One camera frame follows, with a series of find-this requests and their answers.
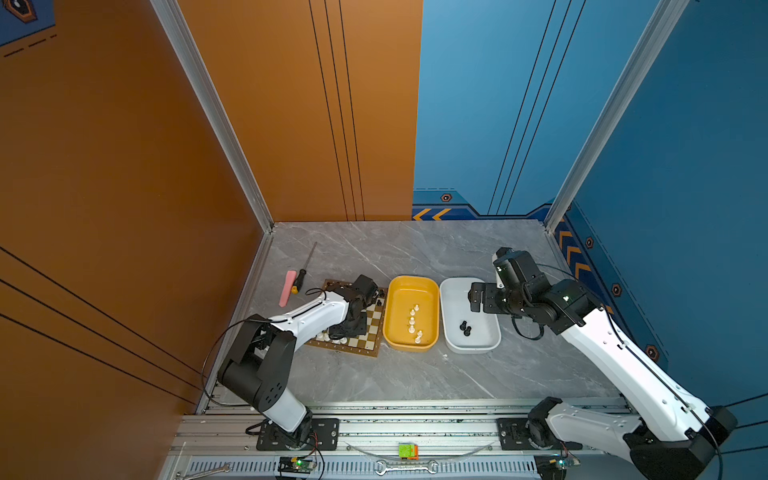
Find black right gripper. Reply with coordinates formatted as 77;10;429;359
463;281;528;319

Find white chess pieces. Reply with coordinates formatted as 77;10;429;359
408;304;423;344
316;332;348;345

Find black chess pieces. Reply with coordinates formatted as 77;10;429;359
459;321;472;336

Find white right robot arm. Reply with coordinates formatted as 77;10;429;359
467;247;738;479

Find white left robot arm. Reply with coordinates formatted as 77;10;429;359
217;275;379;447

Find white chess pieces on board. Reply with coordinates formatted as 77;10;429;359
316;332;348;345

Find green circuit board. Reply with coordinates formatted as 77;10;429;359
277;457;317;477

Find brown chessboard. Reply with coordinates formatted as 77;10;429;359
305;279;387;358

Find yellow plastic tray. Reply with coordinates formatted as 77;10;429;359
383;275;440;353

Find white plastic tray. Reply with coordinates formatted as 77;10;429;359
439;277;501;355

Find green orange small box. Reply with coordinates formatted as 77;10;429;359
397;443;419;460

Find silver wrench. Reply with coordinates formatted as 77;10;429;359
374;460;440;476

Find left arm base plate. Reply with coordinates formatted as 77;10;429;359
256;417;340;452

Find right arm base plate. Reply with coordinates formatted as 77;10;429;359
496;418;584;451

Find aluminium right corner post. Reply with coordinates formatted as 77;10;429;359
544;0;689;234

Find aluminium corner post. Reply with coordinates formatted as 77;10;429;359
150;0;274;234
544;0;689;234

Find aluminium left corner post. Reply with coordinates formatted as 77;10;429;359
150;0;274;234

